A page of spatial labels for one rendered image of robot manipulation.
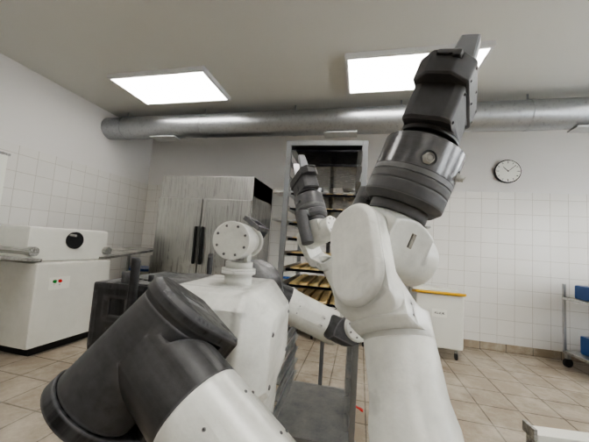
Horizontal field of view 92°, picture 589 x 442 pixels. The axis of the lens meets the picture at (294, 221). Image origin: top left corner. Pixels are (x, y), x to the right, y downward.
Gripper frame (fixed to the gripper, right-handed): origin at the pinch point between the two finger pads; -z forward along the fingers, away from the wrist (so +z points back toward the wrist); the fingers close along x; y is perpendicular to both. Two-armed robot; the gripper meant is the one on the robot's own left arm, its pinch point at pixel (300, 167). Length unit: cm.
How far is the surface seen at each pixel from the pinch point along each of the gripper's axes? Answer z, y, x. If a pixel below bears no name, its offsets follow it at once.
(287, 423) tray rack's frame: 92, -22, -124
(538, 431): 72, -19, 25
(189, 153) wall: -286, -3, -365
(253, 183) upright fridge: -148, -68, -242
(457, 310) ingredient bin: 57, -261, -179
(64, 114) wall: -275, 155, -285
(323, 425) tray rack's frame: 98, -41, -117
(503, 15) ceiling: -137, -195, 14
